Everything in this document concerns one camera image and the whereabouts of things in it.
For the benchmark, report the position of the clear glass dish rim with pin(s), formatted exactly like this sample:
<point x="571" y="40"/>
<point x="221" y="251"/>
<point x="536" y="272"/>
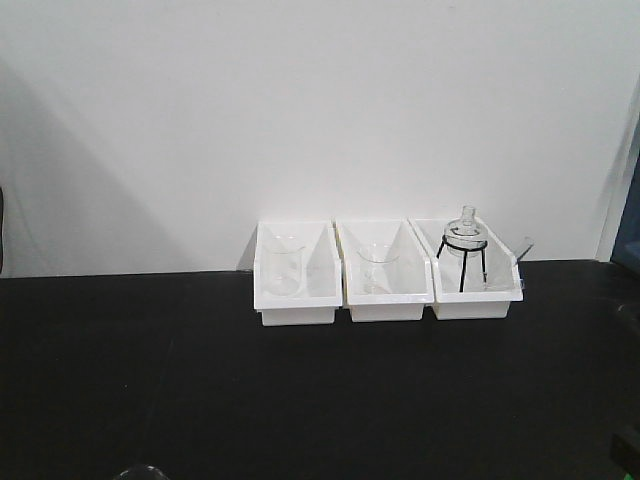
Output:
<point x="140" y="472"/>

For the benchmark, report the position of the clear glass beaker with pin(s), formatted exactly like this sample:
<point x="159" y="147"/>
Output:
<point x="282" y="262"/>

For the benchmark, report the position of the black wire tripod stand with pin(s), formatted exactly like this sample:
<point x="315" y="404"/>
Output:
<point x="462" y="272"/>

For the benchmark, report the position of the clear glass conical flask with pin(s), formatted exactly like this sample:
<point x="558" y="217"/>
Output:
<point x="378" y="265"/>

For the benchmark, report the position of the right white storage bin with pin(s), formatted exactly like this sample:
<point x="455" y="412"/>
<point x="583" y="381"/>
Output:
<point x="479" y="300"/>

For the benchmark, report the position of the middle white storage bin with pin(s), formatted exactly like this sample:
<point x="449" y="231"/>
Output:
<point x="412" y="283"/>

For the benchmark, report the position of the round glass flask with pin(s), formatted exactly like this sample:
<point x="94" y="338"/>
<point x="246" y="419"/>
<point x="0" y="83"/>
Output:
<point x="466" y="234"/>

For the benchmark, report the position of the left white storage bin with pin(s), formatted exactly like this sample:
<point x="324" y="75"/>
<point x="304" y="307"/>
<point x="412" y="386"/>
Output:
<point x="320" y="292"/>

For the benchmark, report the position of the white storage bin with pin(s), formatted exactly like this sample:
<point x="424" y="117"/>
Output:
<point x="479" y="300"/>
<point x="412" y="283"/>
<point x="320" y="292"/>

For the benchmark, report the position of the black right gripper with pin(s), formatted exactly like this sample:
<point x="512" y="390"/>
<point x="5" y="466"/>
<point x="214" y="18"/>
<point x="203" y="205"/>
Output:
<point x="624" y="448"/>

